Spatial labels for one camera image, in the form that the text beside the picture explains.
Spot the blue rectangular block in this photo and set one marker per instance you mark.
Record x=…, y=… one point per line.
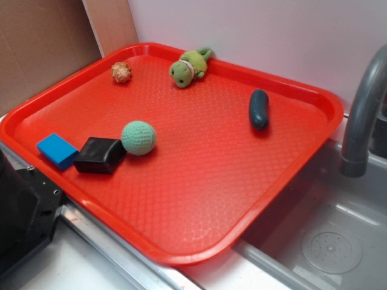
x=58, y=151

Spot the light green dimpled ball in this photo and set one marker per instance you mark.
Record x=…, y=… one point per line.
x=138, y=138

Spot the black rectangular block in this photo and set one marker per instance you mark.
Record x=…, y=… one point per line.
x=100, y=155

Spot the brown cardboard panel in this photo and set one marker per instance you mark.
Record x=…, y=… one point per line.
x=43, y=42

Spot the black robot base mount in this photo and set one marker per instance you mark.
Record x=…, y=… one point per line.
x=30, y=206

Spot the green plush turtle toy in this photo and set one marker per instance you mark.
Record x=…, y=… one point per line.
x=190, y=66

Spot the grey plastic sink basin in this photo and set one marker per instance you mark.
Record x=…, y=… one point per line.
x=323, y=231

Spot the grey curved faucet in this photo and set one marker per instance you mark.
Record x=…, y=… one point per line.
x=365, y=130

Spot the red plastic tray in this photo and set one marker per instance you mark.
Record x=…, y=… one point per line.
x=210, y=174

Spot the dark green toy cucumber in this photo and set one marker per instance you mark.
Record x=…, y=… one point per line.
x=258, y=110

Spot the brown spiky shell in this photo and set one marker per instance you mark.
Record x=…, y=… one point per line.
x=121, y=72

